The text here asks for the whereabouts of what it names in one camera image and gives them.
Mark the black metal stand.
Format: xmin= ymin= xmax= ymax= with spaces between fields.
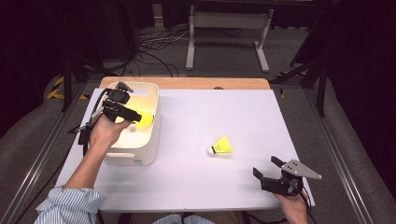
xmin=270 ymin=59 xmax=328 ymax=118

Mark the aluminium floor rail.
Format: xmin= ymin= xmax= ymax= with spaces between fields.
xmin=303 ymin=88 xmax=375 ymax=224
xmin=0 ymin=83 xmax=88 ymax=224

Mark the yellow black hazard tape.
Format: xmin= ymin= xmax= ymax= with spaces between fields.
xmin=46 ymin=76 xmax=90 ymax=101

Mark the bundle of black floor cables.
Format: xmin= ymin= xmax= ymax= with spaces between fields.
xmin=136 ymin=26 xmax=244 ymax=77

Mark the person's left hand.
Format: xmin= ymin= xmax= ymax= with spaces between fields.
xmin=89 ymin=115 xmax=134 ymax=153

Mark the left hand-held gripper cable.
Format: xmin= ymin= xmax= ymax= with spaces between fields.
xmin=77 ymin=88 xmax=113 ymax=157

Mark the right hand-held gripper cable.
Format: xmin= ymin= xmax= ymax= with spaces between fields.
xmin=299 ymin=190 xmax=314 ymax=224

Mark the white metal stand frame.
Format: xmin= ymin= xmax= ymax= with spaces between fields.
xmin=185 ymin=5 xmax=275 ymax=73

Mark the white plastic storage bin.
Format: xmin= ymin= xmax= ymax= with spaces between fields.
xmin=92 ymin=81 xmax=163 ymax=167

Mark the person's right hand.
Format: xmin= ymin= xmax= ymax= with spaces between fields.
xmin=272 ymin=192 xmax=309 ymax=224

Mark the hand-held gripper cable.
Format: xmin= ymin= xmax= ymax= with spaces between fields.
xmin=77 ymin=88 xmax=113 ymax=157
xmin=299 ymin=190 xmax=314 ymax=224

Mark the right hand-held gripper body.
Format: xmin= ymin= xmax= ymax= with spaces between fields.
xmin=261 ymin=159 xmax=323 ymax=198

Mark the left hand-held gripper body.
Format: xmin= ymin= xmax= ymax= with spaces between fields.
xmin=102 ymin=79 xmax=134 ymax=123

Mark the black tripod stand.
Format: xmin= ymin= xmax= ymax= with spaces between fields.
xmin=60 ymin=52 xmax=116 ymax=113

